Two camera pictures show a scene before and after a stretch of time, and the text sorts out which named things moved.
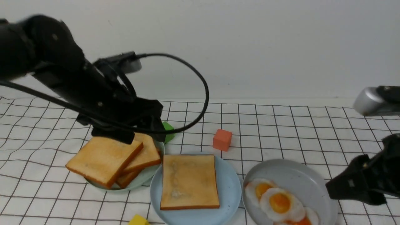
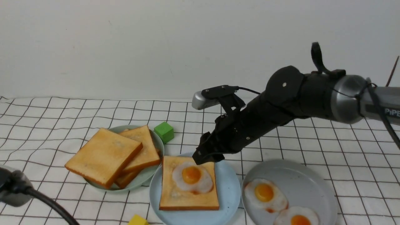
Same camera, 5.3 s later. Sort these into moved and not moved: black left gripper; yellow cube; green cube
Moved: black left gripper
Not moved: green cube; yellow cube
